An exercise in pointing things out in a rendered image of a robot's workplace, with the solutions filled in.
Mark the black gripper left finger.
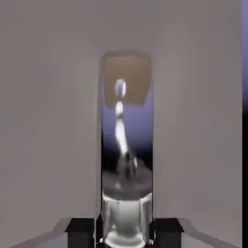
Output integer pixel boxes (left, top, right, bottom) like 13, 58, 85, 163
8, 217, 97, 248

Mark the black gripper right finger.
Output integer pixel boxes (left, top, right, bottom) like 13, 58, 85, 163
154, 217, 238, 248

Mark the shiny curved metal handle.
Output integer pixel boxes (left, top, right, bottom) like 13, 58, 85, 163
99, 50, 155, 248

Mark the grey cabinet door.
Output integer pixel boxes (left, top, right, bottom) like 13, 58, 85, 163
0, 0, 243, 248

